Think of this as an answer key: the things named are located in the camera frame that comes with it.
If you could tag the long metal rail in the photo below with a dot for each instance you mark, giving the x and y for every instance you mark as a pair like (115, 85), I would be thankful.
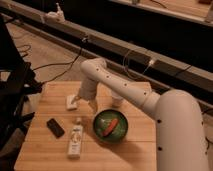
(169, 51)

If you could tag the black smartphone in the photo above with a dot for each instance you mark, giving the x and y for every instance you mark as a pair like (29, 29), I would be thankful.
(55, 128)

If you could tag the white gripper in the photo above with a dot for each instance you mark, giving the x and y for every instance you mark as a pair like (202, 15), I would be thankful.
(88, 92)

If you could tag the orange carrot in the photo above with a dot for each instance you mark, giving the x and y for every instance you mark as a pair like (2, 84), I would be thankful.
(110, 127)

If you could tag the black equipment left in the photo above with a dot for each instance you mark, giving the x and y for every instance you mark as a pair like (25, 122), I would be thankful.
(20, 82)

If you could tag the white object on rail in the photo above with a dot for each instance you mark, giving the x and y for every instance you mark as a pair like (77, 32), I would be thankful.
(58, 15)

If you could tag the white plastic bottle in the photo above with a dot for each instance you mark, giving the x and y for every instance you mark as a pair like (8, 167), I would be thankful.
(75, 141)

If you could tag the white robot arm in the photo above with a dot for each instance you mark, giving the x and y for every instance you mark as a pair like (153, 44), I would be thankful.
(180, 136)

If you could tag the green bowl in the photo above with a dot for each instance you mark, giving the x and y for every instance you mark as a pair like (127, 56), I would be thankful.
(103, 119)

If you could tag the white rectangular box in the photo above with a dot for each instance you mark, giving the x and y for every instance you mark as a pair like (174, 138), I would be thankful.
(70, 104)

